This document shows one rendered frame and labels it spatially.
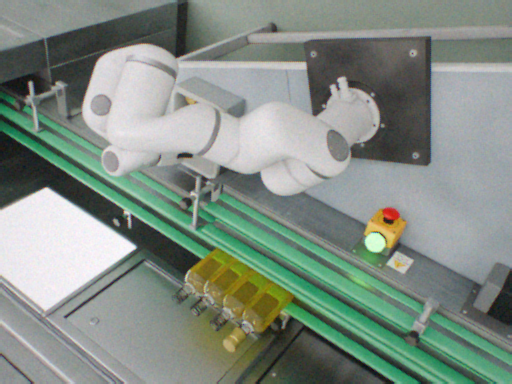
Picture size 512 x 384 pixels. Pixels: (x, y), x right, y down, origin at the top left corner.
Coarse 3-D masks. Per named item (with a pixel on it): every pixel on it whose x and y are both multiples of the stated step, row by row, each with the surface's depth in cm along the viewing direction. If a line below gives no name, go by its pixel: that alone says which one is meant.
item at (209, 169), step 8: (176, 88) 135; (176, 96) 138; (184, 96) 140; (192, 96) 133; (176, 104) 139; (184, 104) 142; (208, 104) 131; (184, 160) 147; (192, 160) 147; (200, 160) 148; (192, 168) 146; (200, 168) 145; (208, 168) 145; (216, 168) 140; (208, 176) 143; (216, 176) 142
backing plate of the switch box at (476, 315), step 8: (472, 288) 118; (480, 288) 118; (472, 296) 116; (464, 304) 113; (464, 312) 111; (472, 312) 112; (480, 312) 112; (472, 320) 110; (480, 320) 110; (488, 320) 111; (496, 320) 111; (488, 328) 109; (496, 328) 109; (504, 328) 110; (504, 336) 108
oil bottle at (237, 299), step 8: (256, 272) 130; (248, 280) 128; (256, 280) 128; (264, 280) 129; (240, 288) 126; (248, 288) 126; (256, 288) 126; (264, 288) 128; (224, 296) 124; (232, 296) 123; (240, 296) 124; (248, 296) 124; (224, 304) 123; (232, 304) 122; (240, 304) 122; (232, 312) 122; (240, 312) 122; (232, 320) 124
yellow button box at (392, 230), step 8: (376, 216) 122; (384, 216) 122; (368, 224) 121; (376, 224) 120; (384, 224) 120; (392, 224) 121; (400, 224) 121; (368, 232) 122; (384, 232) 119; (392, 232) 118; (400, 232) 121; (392, 240) 119; (384, 248) 121; (392, 248) 122
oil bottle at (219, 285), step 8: (232, 264) 131; (240, 264) 131; (224, 272) 129; (232, 272) 129; (240, 272) 129; (248, 272) 131; (208, 280) 126; (216, 280) 126; (224, 280) 127; (232, 280) 127; (240, 280) 129; (208, 288) 124; (216, 288) 124; (224, 288) 125; (232, 288) 127; (216, 296) 124; (216, 304) 125
